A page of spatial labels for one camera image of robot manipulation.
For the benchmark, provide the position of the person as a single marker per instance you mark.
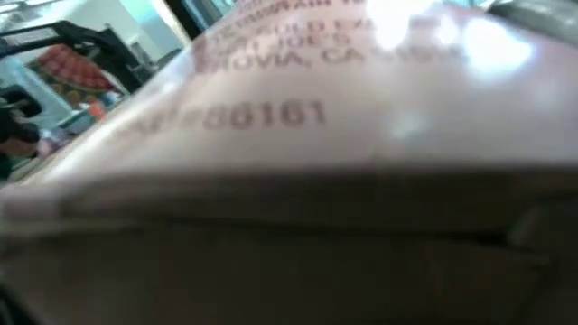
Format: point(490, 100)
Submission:
point(18, 131)

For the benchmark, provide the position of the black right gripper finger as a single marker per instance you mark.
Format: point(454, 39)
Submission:
point(11, 313)

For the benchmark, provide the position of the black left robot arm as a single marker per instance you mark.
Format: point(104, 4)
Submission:
point(122, 58)

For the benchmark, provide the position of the pink strawberry yogurt cereal box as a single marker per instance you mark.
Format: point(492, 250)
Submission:
point(289, 135)

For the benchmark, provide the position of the red checked cloth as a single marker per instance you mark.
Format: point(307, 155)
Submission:
point(72, 67)

